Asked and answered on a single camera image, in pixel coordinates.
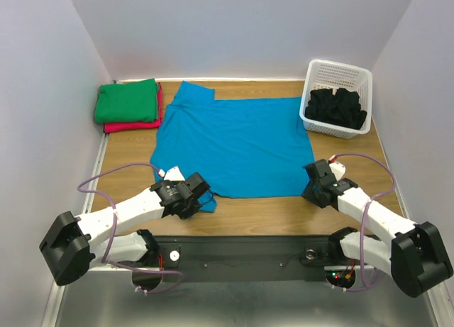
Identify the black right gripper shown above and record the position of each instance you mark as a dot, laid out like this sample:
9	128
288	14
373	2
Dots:
313	184

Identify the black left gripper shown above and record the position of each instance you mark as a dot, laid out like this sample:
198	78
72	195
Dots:
194	208

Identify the blue t shirt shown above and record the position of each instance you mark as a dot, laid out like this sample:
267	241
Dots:
243	148

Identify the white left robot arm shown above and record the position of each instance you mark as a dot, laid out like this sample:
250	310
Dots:
75	244

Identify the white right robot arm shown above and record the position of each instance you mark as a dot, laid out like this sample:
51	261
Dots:
412	254

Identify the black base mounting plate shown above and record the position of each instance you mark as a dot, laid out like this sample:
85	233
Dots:
249	258

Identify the black t shirt in basket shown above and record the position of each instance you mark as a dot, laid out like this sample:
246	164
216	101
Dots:
341	108

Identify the pink folded t shirt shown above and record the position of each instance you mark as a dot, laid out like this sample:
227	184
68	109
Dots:
131	126

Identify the green folded t shirt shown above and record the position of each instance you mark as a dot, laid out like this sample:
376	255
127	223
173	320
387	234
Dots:
129	102

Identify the white plastic laundry basket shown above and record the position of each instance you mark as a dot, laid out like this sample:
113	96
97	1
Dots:
324	74

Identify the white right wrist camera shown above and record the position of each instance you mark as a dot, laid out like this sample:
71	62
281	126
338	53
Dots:
337	168

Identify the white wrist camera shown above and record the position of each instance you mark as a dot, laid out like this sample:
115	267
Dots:
337	168
173	174

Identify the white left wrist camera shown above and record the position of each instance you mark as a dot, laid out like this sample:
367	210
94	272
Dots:
173	174

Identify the aluminium frame rail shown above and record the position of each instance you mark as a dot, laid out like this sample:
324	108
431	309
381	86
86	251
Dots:
348	267

